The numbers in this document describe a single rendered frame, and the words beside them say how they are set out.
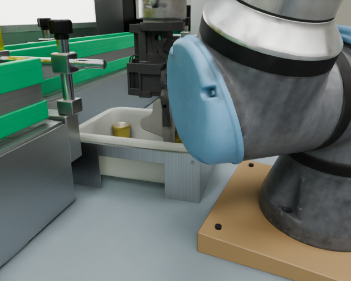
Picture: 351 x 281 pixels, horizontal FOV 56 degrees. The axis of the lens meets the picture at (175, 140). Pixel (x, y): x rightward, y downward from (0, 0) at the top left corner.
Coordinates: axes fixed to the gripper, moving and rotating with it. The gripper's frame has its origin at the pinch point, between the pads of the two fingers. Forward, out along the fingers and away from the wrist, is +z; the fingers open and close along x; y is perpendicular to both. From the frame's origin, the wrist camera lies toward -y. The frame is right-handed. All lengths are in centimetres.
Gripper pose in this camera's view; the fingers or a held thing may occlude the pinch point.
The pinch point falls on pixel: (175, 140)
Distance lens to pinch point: 58.7
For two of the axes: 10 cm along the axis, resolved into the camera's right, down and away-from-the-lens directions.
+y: -9.6, -1.0, 2.7
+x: -2.9, 3.4, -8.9
